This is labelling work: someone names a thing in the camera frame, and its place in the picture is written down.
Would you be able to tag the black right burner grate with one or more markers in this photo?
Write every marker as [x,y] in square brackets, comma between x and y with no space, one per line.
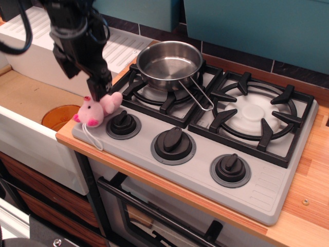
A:
[264,120]

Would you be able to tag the black middle stove knob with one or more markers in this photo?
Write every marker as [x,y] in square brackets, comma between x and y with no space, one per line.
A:
[173,147]

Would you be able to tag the wooden drawer cabinet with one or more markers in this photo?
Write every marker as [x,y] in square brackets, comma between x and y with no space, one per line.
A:
[49,201]

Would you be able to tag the pink stuffed pig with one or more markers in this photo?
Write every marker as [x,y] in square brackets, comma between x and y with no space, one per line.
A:
[92,114]

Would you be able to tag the black right stove knob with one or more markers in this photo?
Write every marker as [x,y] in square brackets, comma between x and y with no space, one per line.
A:
[230,171]

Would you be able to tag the white toy sink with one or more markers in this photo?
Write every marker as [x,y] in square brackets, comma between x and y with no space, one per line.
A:
[23,137]

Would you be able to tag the black left stove knob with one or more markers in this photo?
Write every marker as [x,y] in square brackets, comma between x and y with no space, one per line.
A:
[123,126]

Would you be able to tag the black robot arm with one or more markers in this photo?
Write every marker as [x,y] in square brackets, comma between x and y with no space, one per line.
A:
[72,14]

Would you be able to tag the black stove knob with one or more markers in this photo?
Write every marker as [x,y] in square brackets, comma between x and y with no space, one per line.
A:
[230,171]
[173,147]
[123,126]

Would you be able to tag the black left burner grate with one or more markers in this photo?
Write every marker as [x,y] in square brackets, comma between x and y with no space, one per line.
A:
[176,108]

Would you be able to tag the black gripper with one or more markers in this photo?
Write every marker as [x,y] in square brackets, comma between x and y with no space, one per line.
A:
[81,49]

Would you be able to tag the oven door with black handle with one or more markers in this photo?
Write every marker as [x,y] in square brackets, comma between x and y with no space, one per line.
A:
[147,217]

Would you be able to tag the black burner grate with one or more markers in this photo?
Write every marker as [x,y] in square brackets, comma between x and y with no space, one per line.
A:
[264,120]
[176,108]

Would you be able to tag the orange plastic plate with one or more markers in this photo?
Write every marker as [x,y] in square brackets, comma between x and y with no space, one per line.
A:
[57,117]

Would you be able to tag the stainless steel pan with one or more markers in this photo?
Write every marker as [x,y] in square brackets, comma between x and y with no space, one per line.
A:
[171,66]

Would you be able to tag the grey toy stove top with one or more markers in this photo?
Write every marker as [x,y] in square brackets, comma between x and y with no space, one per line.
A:
[261,198]

